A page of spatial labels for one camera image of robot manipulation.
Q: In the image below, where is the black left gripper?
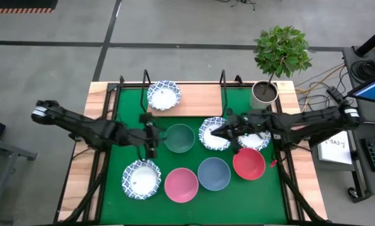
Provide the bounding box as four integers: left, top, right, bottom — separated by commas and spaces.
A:
138, 112, 168, 160

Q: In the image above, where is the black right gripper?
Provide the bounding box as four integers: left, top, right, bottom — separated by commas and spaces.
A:
210, 108, 257, 154

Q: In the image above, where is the blue patterned paper bowl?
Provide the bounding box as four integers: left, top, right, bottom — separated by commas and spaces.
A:
121, 159, 162, 201
198, 116, 232, 151
237, 130, 272, 152
146, 80, 182, 111

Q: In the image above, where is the green plastic bowl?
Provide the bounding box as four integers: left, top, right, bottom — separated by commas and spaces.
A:
163, 123, 196, 154

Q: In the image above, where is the red plastic bowl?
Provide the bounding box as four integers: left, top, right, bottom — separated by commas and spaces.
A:
232, 147, 266, 181

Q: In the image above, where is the blue plastic bowl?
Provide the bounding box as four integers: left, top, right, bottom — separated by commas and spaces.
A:
197, 156, 232, 191

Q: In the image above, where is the pink plastic bowl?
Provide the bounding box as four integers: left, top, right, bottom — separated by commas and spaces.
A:
164, 167, 200, 204

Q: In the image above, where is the white plant pot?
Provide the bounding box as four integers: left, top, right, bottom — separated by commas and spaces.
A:
249, 80, 280, 110

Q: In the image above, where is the green table mat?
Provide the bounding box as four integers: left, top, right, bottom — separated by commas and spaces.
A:
99, 87, 288, 225

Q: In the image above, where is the small green leafy tree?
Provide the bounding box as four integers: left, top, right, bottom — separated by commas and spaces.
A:
253, 25, 313, 95

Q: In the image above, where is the white board with writing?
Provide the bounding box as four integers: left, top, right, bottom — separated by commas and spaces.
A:
317, 130, 354, 166

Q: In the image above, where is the black power strip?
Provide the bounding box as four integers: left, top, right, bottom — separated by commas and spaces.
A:
327, 86, 345, 104

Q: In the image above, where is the computer monitor with blue screen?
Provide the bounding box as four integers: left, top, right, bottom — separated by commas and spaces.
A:
347, 73, 375, 106

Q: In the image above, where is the grey metal desk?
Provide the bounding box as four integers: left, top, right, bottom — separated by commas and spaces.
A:
0, 134, 38, 220

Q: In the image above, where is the black pole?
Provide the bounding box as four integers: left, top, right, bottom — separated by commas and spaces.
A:
355, 23, 375, 57

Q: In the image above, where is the black mat with hazard stripes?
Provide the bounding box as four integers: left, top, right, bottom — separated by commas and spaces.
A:
0, 0, 59, 14

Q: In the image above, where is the wooden shelf with black frame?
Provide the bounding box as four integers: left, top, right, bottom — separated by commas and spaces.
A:
139, 68, 229, 118

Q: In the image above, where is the coiled black cable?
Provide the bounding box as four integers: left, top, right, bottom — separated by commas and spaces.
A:
350, 59, 375, 81

